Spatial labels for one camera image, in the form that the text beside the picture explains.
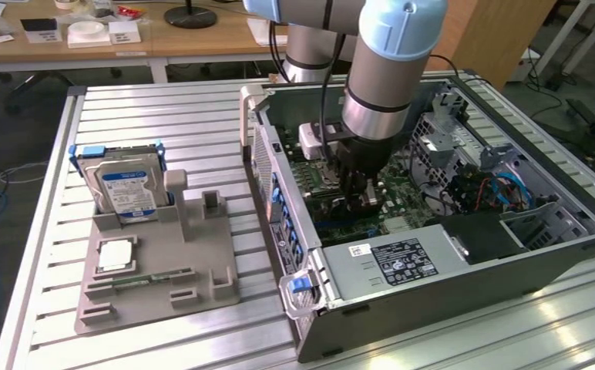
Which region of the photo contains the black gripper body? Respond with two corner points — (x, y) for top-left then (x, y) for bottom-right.
(326, 136), (394, 179)

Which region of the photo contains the metal CPU socket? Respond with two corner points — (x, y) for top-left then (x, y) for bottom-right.
(317, 159), (345, 190)

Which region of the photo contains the green motherboard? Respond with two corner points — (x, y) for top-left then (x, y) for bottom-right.
(276, 129), (448, 247)

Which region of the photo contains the metal disk bay cage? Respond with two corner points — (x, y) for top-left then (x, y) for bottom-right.
(408, 92), (483, 188)

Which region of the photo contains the grey power supply unit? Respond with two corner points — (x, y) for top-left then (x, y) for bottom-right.
(320, 224), (470, 301)

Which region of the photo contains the blue case latch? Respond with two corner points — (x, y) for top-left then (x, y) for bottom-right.
(286, 278), (312, 298)

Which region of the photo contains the dark grey open PC case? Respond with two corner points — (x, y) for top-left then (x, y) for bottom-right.
(238, 69), (595, 365)

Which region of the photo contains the white paper stack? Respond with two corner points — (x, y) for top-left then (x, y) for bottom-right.
(245, 17), (289, 48)

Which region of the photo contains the wooden cabinet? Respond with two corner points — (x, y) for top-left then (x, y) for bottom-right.
(429, 0), (558, 88)

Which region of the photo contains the wooden desk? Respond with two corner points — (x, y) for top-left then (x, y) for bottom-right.
(0, 0), (360, 74)

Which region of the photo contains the hard disk in blue carrier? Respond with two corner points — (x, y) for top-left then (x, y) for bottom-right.
(66, 143), (170, 225)

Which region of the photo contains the green RAM stick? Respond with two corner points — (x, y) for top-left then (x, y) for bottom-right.
(110, 268), (192, 289)

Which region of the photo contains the grey printed parts rack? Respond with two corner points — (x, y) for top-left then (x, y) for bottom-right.
(73, 168), (242, 335)

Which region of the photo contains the silver CPU chip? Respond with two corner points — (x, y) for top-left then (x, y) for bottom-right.
(96, 240), (137, 271)

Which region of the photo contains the black round lamp base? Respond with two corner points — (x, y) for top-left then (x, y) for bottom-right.
(162, 0), (218, 29)

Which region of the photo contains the white cube box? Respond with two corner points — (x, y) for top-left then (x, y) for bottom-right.
(106, 20), (141, 45)

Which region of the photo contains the red packet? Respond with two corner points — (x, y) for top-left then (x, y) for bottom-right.
(114, 4), (142, 21)

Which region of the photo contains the flat white box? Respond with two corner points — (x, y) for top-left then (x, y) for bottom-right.
(65, 32), (113, 49)

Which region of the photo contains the black office chair base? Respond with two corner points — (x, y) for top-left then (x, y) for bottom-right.
(0, 69), (73, 113)

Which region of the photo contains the white box with black top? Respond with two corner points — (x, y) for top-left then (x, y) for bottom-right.
(18, 18), (64, 45)

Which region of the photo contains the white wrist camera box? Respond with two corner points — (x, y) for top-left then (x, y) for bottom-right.
(297, 122), (350, 161)

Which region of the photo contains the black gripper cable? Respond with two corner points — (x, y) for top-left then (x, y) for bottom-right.
(318, 32), (345, 157)

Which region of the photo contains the blue data wire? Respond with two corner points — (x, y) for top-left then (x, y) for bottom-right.
(485, 172), (535, 211)

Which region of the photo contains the black power cable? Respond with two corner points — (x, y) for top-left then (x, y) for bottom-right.
(426, 53), (478, 80)

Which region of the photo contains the white desk frame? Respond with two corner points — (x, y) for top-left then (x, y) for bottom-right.
(531, 0), (595, 106)

